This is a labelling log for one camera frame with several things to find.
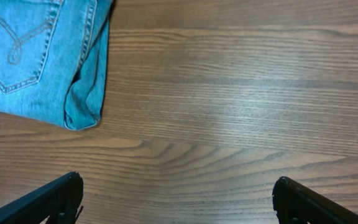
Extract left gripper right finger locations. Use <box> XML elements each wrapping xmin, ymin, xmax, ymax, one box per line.
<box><xmin>272</xmin><ymin>176</ymin><xmax>358</xmax><ymax>224</ymax></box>

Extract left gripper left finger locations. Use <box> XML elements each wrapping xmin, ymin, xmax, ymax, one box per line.
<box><xmin>0</xmin><ymin>172</ymin><xmax>83</xmax><ymax>224</ymax></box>

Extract light blue denim jeans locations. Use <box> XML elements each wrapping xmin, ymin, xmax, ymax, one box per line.
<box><xmin>0</xmin><ymin>0</ymin><xmax>112</xmax><ymax>130</ymax></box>

